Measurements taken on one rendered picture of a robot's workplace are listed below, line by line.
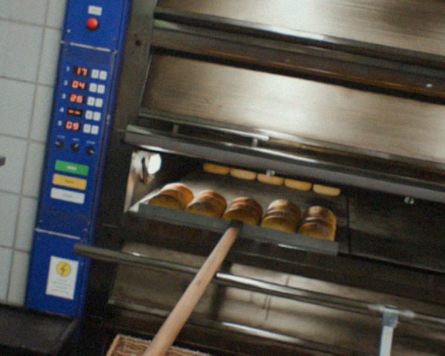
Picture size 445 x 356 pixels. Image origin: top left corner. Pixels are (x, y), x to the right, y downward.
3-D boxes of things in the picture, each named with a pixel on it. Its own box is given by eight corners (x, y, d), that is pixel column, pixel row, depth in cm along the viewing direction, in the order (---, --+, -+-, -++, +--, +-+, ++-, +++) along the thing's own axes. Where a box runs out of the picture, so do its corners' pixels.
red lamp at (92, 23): (85, 29, 225) (89, 6, 224) (98, 31, 225) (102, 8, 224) (84, 29, 223) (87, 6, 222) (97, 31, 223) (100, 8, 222)
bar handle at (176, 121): (134, 133, 219) (135, 134, 220) (263, 158, 215) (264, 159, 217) (138, 111, 219) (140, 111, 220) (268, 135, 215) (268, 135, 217)
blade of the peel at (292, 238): (337, 252, 231) (339, 242, 230) (137, 211, 238) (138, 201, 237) (340, 224, 266) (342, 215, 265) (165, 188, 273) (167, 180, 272)
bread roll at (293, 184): (282, 186, 322) (285, 171, 321) (285, 184, 328) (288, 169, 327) (309, 191, 320) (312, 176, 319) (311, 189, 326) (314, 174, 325)
